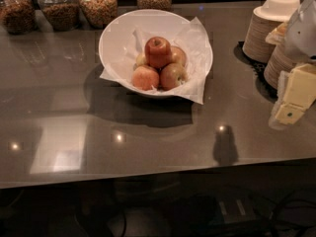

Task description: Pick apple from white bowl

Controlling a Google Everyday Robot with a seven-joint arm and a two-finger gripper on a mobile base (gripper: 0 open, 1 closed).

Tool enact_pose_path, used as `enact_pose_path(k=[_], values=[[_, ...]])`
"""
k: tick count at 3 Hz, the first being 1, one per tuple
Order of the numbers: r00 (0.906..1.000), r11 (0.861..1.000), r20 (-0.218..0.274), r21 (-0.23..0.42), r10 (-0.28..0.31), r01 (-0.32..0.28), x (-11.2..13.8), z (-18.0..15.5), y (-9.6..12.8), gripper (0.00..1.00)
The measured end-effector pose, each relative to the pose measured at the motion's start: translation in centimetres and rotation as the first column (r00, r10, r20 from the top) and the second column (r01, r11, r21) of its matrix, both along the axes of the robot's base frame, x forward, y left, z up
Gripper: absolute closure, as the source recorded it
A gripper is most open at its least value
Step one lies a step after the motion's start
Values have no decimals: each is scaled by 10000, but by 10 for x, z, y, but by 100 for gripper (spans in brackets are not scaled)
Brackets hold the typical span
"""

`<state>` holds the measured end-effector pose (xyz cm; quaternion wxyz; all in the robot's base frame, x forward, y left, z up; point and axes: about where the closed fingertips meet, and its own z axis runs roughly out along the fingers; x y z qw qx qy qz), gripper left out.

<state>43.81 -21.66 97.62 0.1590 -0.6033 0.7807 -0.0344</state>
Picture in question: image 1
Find black tray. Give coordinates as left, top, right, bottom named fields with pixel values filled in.
left=234, top=41, right=277, bottom=103

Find back right apple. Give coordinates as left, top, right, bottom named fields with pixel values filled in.
left=171, top=45, right=187, bottom=66

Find front left apple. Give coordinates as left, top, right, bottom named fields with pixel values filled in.
left=131, top=65, right=159, bottom=91

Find rear stack paper bowls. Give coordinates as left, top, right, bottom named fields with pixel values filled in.
left=242, top=0, right=300, bottom=63

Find small yellow apple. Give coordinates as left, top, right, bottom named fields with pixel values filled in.
left=136, top=52, right=147, bottom=66

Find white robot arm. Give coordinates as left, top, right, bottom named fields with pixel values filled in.
left=269, top=0, right=316, bottom=130

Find white ceramic bowl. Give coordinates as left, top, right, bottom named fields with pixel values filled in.
left=98, top=9, right=214, bottom=100

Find stack paper bowls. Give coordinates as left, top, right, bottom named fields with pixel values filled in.
left=264, top=22, right=296, bottom=89
left=242, top=0, right=300, bottom=63

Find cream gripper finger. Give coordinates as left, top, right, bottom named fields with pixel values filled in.
left=283, top=63, right=316, bottom=125
left=269, top=71, right=289, bottom=130

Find front right apple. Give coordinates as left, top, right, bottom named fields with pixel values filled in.
left=160, top=63, right=188, bottom=91

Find dark device under table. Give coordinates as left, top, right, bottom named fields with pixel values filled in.
left=210, top=195, right=261, bottom=230

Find white paper liner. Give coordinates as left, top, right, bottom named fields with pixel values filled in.
left=99, top=16, right=214, bottom=106

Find red apple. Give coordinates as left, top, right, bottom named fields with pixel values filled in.
left=144, top=37, right=172, bottom=68

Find far left glass jar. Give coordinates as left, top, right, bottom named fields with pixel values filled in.
left=0, top=0, right=36, bottom=35

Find front stack paper bowls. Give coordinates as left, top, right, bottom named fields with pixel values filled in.
left=264, top=22, right=296, bottom=89

